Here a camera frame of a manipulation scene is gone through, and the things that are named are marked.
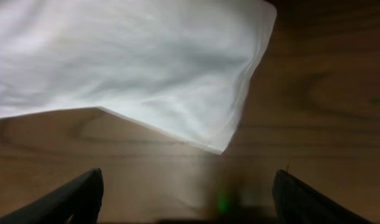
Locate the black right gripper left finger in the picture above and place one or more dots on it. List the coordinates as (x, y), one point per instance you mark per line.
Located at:
(78, 201)

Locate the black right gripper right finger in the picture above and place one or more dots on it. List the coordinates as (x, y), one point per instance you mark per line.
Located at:
(298, 203)

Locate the white t-shirt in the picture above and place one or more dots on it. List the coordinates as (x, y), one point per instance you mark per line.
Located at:
(180, 67)

